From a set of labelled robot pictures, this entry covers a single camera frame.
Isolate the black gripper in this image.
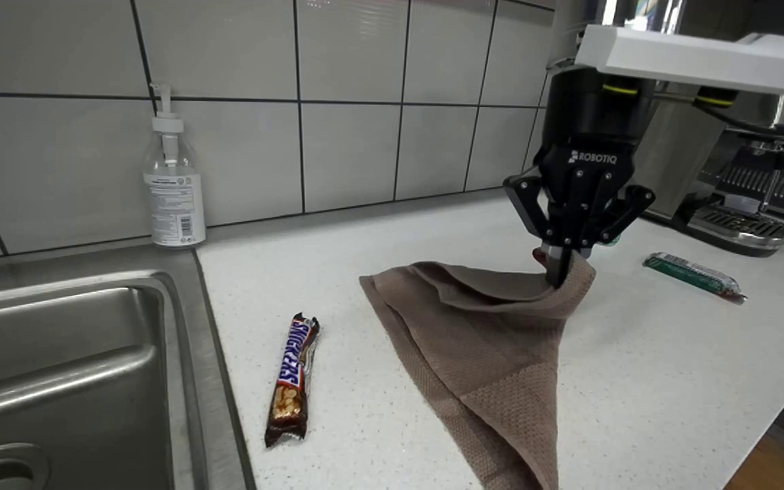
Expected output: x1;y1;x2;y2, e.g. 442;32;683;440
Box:
505;67;656;284

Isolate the brown towel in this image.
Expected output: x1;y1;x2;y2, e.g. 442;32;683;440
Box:
359;260;597;490

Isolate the green wrapped snack bar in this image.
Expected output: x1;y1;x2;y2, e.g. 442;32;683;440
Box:
645;254;747;304

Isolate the stainless steel espresso machine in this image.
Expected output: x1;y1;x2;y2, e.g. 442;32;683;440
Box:
634;92;784;256

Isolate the brown Snickers candy bar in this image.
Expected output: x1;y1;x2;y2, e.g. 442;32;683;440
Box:
264;312;321;446

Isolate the clear soap pump bottle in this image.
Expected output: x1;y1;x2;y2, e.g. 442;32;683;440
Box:
145;84;207;248

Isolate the stainless steel sink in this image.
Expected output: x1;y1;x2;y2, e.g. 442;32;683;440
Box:
0;245;256;490

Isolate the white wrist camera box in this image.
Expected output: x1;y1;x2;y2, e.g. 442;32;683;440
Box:
576;24;784;96

